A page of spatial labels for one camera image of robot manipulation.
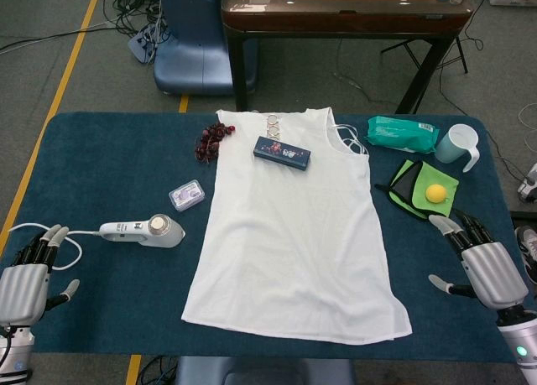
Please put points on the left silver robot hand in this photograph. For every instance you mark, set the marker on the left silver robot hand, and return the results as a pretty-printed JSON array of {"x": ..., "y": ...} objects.
[{"x": 23, "y": 292}]

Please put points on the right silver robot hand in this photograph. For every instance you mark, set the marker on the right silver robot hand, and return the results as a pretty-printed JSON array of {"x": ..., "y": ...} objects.
[{"x": 495, "y": 272}]

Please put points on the white handheld garment steamer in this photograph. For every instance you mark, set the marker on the white handheld garment steamer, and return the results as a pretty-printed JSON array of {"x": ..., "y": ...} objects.
[{"x": 163, "y": 236}]

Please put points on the grey sneaker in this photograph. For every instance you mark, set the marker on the grey sneaker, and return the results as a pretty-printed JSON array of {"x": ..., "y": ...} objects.
[{"x": 528, "y": 251}]

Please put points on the grey handheld device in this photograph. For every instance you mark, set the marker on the grey handheld device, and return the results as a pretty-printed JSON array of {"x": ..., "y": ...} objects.
[{"x": 528, "y": 188}]

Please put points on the yellow ball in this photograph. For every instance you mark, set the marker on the yellow ball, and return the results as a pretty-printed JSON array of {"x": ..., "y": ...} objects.
[{"x": 435, "y": 193}]

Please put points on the green cloth with black trim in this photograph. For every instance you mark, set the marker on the green cloth with black trim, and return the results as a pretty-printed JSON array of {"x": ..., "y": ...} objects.
[{"x": 413, "y": 175}]

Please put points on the light blue measuring jug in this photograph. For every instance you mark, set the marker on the light blue measuring jug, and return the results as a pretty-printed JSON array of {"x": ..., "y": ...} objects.
[{"x": 451, "y": 148}]

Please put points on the dark teal table cover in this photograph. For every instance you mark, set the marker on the dark teal table cover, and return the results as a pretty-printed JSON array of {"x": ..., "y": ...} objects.
[{"x": 105, "y": 158}]

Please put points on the green wet wipes pack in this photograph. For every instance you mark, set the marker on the green wet wipes pack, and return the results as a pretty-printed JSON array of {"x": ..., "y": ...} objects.
[{"x": 398, "y": 134}]

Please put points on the small clear plastic case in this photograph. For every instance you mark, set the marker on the small clear plastic case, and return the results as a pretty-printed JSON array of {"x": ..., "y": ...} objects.
[{"x": 186, "y": 195}]

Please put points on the white sleeveless shirt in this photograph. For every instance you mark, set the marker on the white sleeveless shirt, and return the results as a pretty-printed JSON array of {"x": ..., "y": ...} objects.
[{"x": 289, "y": 242}]

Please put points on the bunch of red grapes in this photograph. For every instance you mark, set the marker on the bunch of red grapes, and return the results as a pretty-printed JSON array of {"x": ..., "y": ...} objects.
[{"x": 210, "y": 144}]

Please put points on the dark blue printed box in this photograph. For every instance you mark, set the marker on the dark blue printed box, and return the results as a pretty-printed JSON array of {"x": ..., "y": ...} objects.
[{"x": 283, "y": 153}]

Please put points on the blue power strip with plugs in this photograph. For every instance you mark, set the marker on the blue power strip with plugs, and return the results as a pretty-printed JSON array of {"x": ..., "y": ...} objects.
[{"x": 142, "y": 45}]

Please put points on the brown mahjong table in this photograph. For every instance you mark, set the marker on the brown mahjong table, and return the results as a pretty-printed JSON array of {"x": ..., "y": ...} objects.
[{"x": 335, "y": 20}]

